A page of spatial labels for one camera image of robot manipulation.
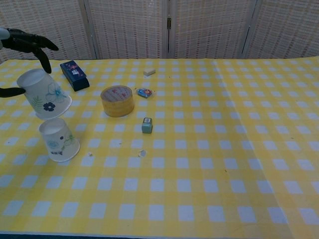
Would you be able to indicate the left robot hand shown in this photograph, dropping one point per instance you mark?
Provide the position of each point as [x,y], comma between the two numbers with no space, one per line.
[27,41]

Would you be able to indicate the white cup dark blue flower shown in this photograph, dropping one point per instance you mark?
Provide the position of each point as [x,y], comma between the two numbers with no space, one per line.
[43,94]

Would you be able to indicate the white cup teal flower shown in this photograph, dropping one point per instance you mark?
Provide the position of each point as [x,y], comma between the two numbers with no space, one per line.
[58,140]

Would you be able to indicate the woven folding screen panel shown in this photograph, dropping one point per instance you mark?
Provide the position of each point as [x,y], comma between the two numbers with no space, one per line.
[62,25]
[209,27]
[129,27]
[286,27]

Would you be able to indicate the dark blue printed box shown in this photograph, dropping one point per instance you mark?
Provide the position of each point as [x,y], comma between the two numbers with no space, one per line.
[74,74]

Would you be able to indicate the yellow tape roll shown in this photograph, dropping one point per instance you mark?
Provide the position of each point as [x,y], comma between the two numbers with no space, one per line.
[117,100]

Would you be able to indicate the beige eraser block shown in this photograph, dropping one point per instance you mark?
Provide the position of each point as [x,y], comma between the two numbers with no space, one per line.
[149,71]

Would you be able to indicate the blue red candy wrapper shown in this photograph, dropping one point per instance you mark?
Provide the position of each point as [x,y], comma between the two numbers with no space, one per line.
[144,92]

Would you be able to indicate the small white paper scrap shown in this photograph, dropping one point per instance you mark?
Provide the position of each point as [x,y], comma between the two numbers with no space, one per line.
[90,154]

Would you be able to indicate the brass screen hinge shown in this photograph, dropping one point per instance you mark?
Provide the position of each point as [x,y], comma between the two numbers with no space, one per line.
[169,23]

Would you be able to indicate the small green stamp block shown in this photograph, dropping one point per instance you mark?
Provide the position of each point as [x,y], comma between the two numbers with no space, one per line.
[147,125]

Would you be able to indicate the yellow white checked tablecloth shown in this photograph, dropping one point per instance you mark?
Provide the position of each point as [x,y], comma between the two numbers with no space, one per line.
[149,186]
[279,112]

